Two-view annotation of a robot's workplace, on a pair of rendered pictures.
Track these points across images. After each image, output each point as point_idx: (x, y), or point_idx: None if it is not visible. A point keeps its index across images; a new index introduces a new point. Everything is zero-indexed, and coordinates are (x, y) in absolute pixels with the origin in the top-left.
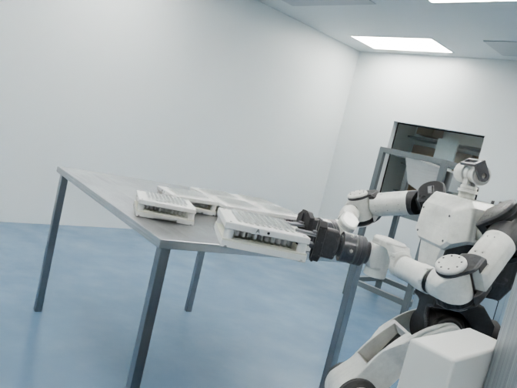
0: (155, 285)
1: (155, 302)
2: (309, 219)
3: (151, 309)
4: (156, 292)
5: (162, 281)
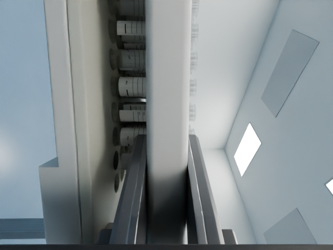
0: (41, 220)
1: (15, 225)
2: (313, 244)
3: (7, 223)
4: (29, 224)
5: (41, 230)
